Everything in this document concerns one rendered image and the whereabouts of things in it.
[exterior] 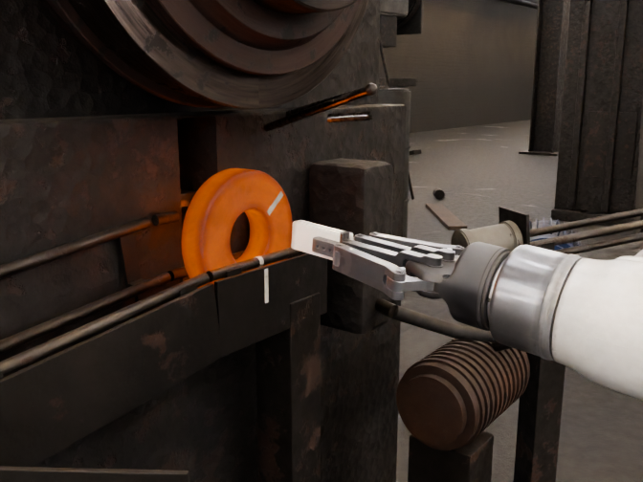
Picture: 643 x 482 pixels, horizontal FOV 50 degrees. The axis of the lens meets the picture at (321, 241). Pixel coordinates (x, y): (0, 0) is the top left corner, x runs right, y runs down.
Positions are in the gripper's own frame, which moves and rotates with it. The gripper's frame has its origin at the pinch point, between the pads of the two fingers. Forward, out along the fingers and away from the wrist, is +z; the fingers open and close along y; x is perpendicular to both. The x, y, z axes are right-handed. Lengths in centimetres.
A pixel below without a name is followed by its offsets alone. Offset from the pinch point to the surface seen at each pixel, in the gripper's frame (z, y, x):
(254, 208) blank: 10.2, 0.6, 1.4
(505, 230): -4.0, 40.5, -5.0
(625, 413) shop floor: -9, 138, -74
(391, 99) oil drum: 141, 241, -4
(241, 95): 9.6, -2.7, 14.1
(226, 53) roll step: 8.2, -6.5, 18.3
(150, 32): 10.1, -14.1, 19.7
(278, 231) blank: 9.9, 4.8, -2.0
